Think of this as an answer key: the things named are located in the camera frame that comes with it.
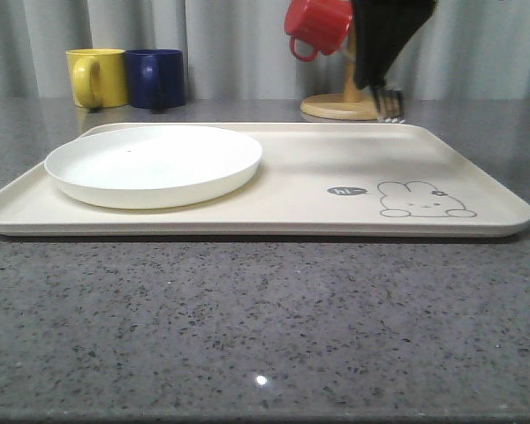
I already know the yellow mug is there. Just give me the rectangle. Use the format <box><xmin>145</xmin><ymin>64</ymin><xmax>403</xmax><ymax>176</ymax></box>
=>
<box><xmin>66</xmin><ymin>49</ymin><xmax>128</xmax><ymax>109</ymax></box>

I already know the silver fork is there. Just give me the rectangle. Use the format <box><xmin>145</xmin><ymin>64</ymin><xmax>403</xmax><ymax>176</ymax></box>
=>
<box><xmin>370</xmin><ymin>86</ymin><xmax>405</xmax><ymax>124</ymax></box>

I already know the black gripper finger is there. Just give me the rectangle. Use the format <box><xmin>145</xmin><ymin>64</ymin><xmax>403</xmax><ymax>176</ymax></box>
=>
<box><xmin>352</xmin><ymin>0</ymin><xmax>436</xmax><ymax>88</ymax></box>

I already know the beige rabbit serving tray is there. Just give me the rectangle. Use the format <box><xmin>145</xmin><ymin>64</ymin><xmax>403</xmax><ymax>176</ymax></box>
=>
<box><xmin>0</xmin><ymin>123</ymin><xmax>530</xmax><ymax>238</ymax></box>

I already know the dark blue mug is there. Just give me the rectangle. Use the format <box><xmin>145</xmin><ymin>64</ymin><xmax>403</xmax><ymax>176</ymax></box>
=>
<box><xmin>124</xmin><ymin>49</ymin><xmax>186</xmax><ymax>110</ymax></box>

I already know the wooden mug tree stand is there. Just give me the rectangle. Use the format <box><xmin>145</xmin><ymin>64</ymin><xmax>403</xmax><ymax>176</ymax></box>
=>
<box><xmin>300</xmin><ymin>24</ymin><xmax>378</xmax><ymax>121</ymax></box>

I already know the white round plate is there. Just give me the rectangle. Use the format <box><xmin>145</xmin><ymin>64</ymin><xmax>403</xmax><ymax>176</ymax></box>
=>
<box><xmin>44</xmin><ymin>125</ymin><xmax>263</xmax><ymax>209</ymax></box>

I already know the red mug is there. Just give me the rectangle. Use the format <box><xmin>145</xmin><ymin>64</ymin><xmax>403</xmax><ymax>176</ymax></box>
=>
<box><xmin>284</xmin><ymin>0</ymin><xmax>353</xmax><ymax>62</ymax></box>

